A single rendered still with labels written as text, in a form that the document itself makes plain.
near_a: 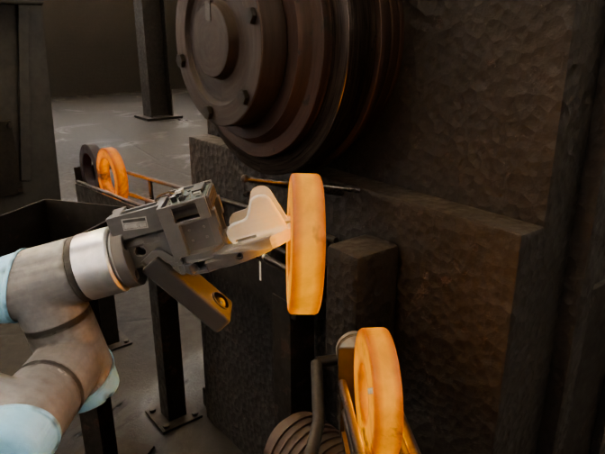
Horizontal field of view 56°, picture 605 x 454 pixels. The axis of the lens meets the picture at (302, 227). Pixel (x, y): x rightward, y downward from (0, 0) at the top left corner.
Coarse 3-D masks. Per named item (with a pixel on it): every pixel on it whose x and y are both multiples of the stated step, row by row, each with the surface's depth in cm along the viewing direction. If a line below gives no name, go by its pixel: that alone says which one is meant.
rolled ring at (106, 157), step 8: (104, 152) 177; (112, 152) 175; (96, 160) 185; (104, 160) 182; (112, 160) 173; (120, 160) 174; (96, 168) 186; (104, 168) 185; (112, 168) 175; (120, 168) 173; (104, 176) 186; (120, 176) 173; (104, 184) 185; (112, 184) 187; (120, 184) 174; (112, 192) 185; (120, 192) 175; (128, 192) 177; (120, 200) 177
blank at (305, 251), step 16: (304, 176) 61; (320, 176) 62; (288, 192) 67; (304, 192) 58; (320, 192) 58; (288, 208) 66; (304, 208) 57; (320, 208) 57; (304, 224) 56; (320, 224) 56; (304, 240) 56; (320, 240) 56; (288, 256) 67; (304, 256) 56; (320, 256) 56; (288, 272) 65; (304, 272) 56; (320, 272) 57; (288, 288) 63; (304, 288) 57; (320, 288) 57; (288, 304) 62; (304, 304) 59; (320, 304) 59
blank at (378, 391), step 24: (360, 336) 72; (384, 336) 68; (360, 360) 72; (384, 360) 65; (360, 384) 74; (384, 384) 64; (360, 408) 73; (384, 408) 63; (360, 432) 73; (384, 432) 63
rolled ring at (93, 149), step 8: (88, 144) 191; (80, 152) 198; (88, 152) 191; (96, 152) 189; (80, 160) 199; (88, 160) 199; (80, 168) 201; (88, 168) 200; (88, 176) 200; (96, 176) 189; (96, 184) 191
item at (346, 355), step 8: (344, 352) 78; (352, 352) 78; (344, 360) 78; (352, 360) 78; (344, 368) 79; (352, 368) 79; (344, 376) 79; (352, 376) 79; (352, 384) 79; (352, 392) 79; (352, 400) 80
